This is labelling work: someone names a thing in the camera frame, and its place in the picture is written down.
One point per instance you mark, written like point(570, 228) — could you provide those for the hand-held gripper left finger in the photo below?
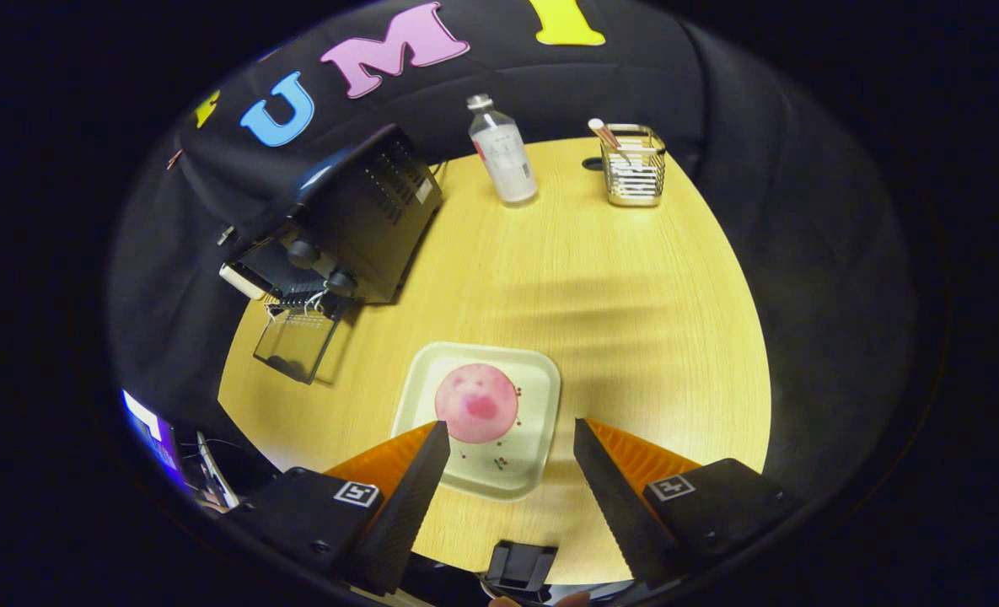
point(406, 514)

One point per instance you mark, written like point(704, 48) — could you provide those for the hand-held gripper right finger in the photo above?
point(617, 514)

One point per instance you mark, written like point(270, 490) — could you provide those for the pink round bun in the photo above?
point(474, 405)

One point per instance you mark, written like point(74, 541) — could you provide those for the cream square plate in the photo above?
point(534, 405)

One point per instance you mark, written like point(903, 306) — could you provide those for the black toaster oven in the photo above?
point(364, 211)

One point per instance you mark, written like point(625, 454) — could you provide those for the small black stand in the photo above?
point(520, 565)

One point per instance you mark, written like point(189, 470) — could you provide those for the lit display screen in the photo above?
point(149, 430)

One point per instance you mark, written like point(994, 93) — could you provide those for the clear plastic bottle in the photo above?
point(503, 160)

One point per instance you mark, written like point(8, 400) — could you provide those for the pen with white cap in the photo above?
point(602, 131)

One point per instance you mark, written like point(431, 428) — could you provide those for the red cloth clip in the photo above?
point(174, 158)

